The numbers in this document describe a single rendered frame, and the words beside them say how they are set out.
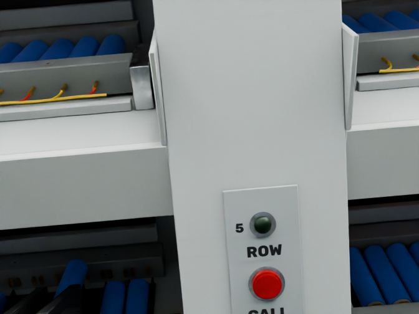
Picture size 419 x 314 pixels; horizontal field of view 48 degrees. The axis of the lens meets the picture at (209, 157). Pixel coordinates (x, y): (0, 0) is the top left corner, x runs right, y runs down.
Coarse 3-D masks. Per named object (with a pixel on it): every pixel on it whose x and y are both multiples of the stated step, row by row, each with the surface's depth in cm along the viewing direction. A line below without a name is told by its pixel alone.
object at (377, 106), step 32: (352, 0) 40; (384, 0) 40; (416, 0) 39; (352, 32) 23; (384, 32) 32; (416, 32) 31; (352, 64) 23; (384, 64) 31; (416, 64) 31; (352, 96) 24; (384, 96) 28; (416, 96) 28; (352, 128) 25; (384, 128) 25; (416, 128) 25; (352, 160) 26; (384, 160) 26; (416, 160) 26; (352, 192) 27; (384, 192) 27; (416, 192) 27
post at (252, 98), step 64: (192, 0) 23; (256, 0) 23; (320, 0) 24; (192, 64) 24; (256, 64) 24; (320, 64) 24; (192, 128) 25; (256, 128) 25; (320, 128) 25; (192, 192) 25; (320, 192) 25; (192, 256) 26; (320, 256) 26
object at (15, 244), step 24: (0, 240) 43; (24, 240) 43; (48, 240) 43; (72, 240) 43; (96, 240) 43; (120, 240) 43; (144, 240) 44; (168, 264) 44; (48, 288) 43; (168, 288) 42; (168, 312) 39
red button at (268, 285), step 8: (264, 272) 26; (272, 272) 26; (256, 280) 26; (264, 280) 25; (272, 280) 25; (280, 280) 26; (256, 288) 26; (264, 288) 26; (272, 288) 26; (280, 288) 26; (264, 296) 26; (272, 296) 26
